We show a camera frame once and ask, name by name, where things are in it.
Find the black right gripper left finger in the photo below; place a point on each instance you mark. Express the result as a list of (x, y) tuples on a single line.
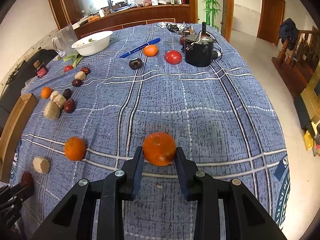
[(121, 185)]

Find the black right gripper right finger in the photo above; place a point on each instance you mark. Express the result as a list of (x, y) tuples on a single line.
[(201, 187)]

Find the dark red jujube date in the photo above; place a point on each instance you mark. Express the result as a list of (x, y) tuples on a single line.
[(27, 180)]

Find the large orange tangerine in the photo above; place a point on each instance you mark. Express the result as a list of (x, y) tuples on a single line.
[(159, 149)]

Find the large beige yam chunk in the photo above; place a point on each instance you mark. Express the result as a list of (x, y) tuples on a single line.
[(51, 111)]

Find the dark red jujube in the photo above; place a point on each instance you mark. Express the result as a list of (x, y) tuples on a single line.
[(69, 106)]

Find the medium beige yam chunk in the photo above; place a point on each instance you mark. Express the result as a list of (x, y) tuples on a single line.
[(58, 99)]

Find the brown cardboard tray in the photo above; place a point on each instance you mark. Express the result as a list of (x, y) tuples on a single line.
[(12, 132)]

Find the blue plaid tablecloth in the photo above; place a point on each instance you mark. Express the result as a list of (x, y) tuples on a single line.
[(219, 115)]

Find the dark jujube near yam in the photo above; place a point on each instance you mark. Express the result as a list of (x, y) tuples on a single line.
[(67, 93)]

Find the dark jujube middle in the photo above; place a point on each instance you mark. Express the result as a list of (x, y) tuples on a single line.
[(76, 82)]

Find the dark jujube upper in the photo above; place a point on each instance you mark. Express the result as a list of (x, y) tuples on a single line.
[(86, 70)]

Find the dark purple mangosteen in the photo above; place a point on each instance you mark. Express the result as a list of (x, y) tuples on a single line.
[(136, 64)]

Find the black leather sofa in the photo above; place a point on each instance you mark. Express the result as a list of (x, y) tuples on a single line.
[(25, 73)]

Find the red label ink jar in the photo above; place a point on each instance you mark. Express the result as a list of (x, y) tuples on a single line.
[(40, 69)]

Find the small red cherry tomato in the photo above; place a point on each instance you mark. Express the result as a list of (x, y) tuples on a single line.
[(68, 68)]

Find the green leafy vegetable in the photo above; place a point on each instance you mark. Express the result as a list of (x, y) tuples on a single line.
[(75, 58)]

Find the small far tangerine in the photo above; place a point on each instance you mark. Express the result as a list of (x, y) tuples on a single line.
[(150, 50)]

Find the black cylindrical device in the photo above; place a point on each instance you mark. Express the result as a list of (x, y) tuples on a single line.
[(202, 48)]

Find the white bowl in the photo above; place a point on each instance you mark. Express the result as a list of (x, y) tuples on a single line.
[(93, 43)]

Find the blue marker pen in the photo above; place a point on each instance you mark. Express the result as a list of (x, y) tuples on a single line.
[(128, 53)]

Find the wooden stair railing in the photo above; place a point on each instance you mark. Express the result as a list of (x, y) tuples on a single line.
[(296, 67)]

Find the clear plastic pitcher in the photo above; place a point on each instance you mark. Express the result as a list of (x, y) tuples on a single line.
[(63, 41)]

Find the dark jacket on railing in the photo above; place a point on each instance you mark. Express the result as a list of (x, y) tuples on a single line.
[(288, 31)]

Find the brown wooden door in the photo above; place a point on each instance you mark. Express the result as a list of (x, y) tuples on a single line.
[(271, 17)]

